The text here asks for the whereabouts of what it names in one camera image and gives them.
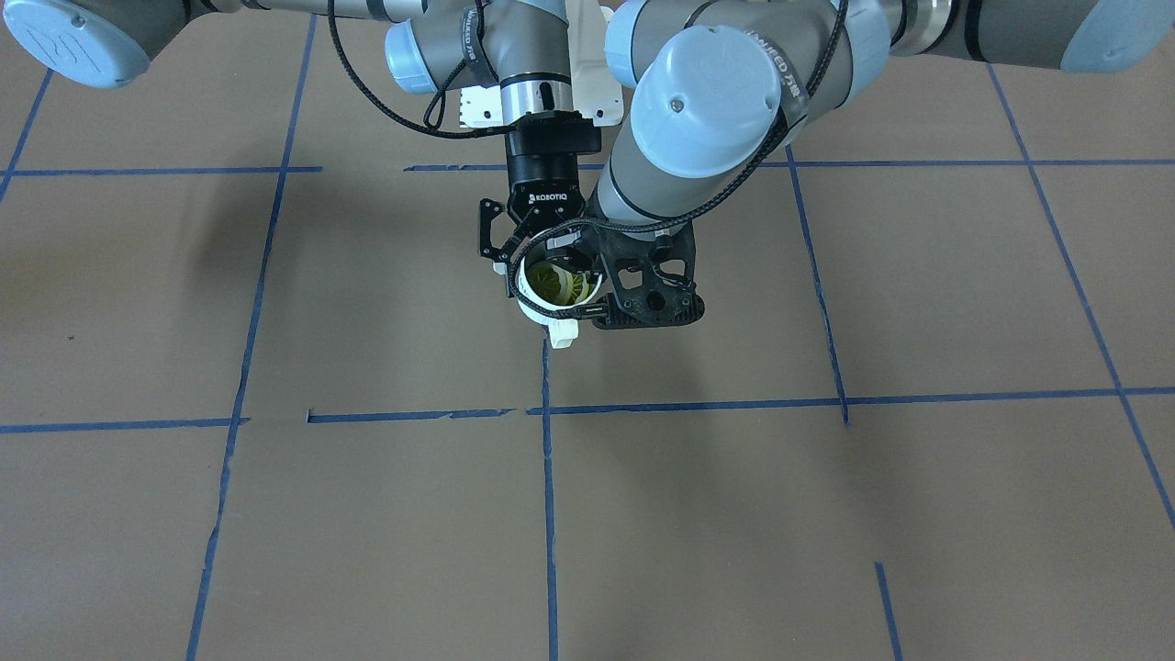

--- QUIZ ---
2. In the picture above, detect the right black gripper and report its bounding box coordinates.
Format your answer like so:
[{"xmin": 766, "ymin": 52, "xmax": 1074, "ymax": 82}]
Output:
[{"xmin": 477, "ymin": 110, "xmax": 603, "ymax": 298}]

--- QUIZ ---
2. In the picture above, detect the yellow lemon slice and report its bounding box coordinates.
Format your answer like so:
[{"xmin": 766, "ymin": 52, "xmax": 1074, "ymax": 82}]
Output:
[{"xmin": 525, "ymin": 261, "xmax": 591, "ymax": 306}]

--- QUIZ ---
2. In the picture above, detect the white mug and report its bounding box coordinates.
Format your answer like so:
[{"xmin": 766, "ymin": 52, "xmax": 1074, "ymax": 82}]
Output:
[{"xmin": 513, "ymin": 247, "xmax": 604, "ymax": 350}]

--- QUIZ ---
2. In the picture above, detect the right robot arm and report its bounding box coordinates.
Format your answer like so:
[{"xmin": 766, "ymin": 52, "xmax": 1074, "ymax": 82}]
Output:
[{"xmin": 4, "ymin": 1, "xmax": 624, "ymax": 286}]

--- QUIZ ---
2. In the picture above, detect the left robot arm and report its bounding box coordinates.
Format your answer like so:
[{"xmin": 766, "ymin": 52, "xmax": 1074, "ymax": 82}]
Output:
[{"xmin": 543, "ymin": 1, "xmax": 1171, "ymax": 272}]

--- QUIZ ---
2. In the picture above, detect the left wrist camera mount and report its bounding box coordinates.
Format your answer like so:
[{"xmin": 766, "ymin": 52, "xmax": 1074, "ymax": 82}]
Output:
[{"xmin": 592, "ymin": 223, "xmax": 706, "ymax": 331}]

